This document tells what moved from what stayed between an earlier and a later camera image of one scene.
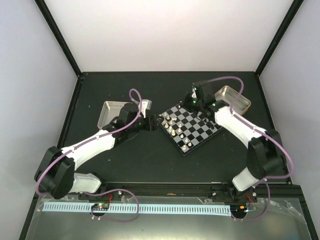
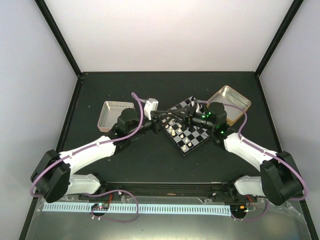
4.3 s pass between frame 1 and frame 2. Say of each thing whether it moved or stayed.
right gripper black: moved
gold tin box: stayed
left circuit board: stayed
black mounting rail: stayed
